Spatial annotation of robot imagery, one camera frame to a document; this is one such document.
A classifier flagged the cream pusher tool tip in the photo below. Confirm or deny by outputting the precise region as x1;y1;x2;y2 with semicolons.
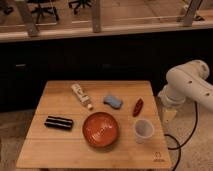
162;108;177;124

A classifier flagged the black striped eraser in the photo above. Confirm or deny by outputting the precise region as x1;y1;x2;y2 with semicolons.
44;116;74;130

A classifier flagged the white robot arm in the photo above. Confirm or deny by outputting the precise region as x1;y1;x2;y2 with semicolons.
158;60;213;123

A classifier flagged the clear plastic cup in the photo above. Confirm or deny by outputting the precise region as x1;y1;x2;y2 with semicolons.
134;119;155;144

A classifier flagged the red chili pepper toy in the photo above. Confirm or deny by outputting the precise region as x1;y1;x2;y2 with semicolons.
133;98;143;117

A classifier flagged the blue sponge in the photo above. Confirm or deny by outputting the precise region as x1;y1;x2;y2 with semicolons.
103;95;123;109

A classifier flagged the orange red bowl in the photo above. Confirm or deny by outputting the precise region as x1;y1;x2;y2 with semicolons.
82;112;119;148

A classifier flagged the white tube with cap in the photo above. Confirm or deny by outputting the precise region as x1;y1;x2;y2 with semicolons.
71;83;93;110

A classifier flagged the black power cable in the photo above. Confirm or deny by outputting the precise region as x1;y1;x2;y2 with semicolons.
164;101;199;171

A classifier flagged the grey metal post right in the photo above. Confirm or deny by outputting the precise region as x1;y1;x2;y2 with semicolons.
182;0;203;27

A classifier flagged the grey metal post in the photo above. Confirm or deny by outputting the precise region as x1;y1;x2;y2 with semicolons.
182;0;203;27
15;0;39;37
91;0;101;33

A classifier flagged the grey metal post middle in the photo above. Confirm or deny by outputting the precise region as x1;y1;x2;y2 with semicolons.
91;0;101;33

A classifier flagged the grey metal post left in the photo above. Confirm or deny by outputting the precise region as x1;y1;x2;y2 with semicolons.
15;0;39;37

